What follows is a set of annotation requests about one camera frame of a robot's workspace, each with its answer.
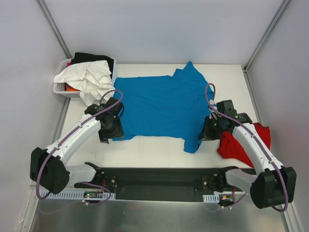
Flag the white slotted cable duct right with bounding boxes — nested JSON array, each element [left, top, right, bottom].
[[203, 194, 220, 203]]

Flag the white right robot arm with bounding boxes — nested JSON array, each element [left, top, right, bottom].
[[199, 100, 296, 210]]

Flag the aluminium table edge rail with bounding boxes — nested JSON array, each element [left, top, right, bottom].
[[30, 185, 290, 195]]

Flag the aluminium frame post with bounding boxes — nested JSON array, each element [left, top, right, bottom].
[[35, 0, 72, 58], [243, 0, 293, 73]]

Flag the blue t-shirt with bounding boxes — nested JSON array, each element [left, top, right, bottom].
[[114, 62, 213, 153]]

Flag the red t-shirt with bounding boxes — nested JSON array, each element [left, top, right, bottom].
[[217, 123, 271, 168]]

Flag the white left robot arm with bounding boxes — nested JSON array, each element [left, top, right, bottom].
[[29, 97, 124, 194]]

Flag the aluminium frame post right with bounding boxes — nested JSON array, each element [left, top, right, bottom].
[[243, 0, 293, 73]]

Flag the white t-shirt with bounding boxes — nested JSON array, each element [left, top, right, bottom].
[[54, 60, 115, 106]]

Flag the black robot base mount plate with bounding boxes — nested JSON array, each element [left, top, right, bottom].
[[73, 166, 256, 201]]

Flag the orange garment in basket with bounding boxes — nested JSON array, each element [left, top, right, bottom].
[[65, 85, 79, 92]]

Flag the black t-shirt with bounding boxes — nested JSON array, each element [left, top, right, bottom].
[[71, 52, 114, 73]]

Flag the white slotted cable duct left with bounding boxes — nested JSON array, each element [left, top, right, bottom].
[[47, 190, 116, 201]]

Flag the aluminium frame post left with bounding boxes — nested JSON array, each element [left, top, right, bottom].
[[35, 0, 72, 58]]

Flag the white slotted cable duct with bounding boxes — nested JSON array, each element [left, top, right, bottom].
[[203, 194, 220, 203], [47, 190, 116, 201]]

